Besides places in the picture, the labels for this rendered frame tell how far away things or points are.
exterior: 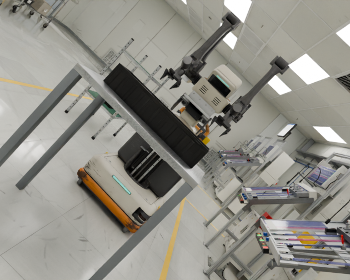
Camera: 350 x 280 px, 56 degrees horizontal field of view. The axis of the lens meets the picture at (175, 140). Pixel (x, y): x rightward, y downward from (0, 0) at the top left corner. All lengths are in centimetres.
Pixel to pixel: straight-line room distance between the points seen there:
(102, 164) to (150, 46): 926
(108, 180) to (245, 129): 900
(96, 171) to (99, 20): 995
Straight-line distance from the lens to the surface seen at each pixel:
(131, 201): 242
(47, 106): 147
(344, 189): 408
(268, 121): 1127
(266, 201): 388
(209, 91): 239
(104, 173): 246
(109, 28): 1197
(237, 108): 205
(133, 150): 272
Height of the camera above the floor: 98
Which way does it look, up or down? 6 degrees down
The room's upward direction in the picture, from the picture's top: 44 degrees clockwise
